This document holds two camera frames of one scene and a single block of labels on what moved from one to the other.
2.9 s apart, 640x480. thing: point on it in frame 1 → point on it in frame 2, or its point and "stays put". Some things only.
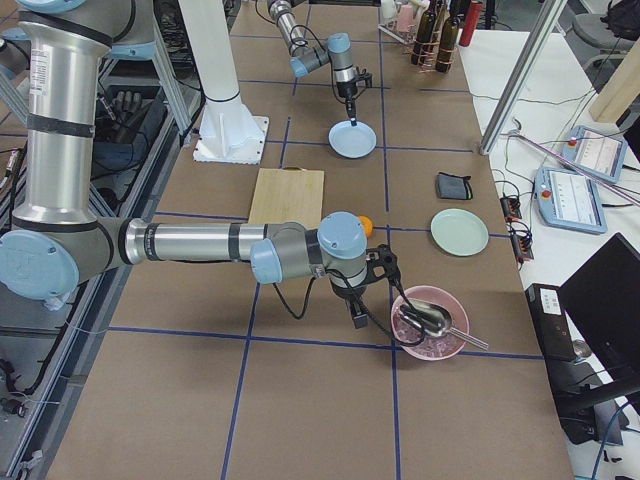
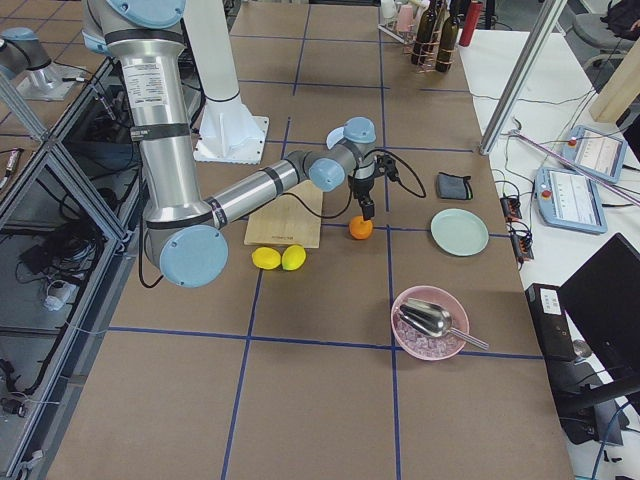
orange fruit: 367,225 stays put
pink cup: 406,20 stays put
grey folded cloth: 451,186 stays put
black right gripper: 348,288 → 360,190
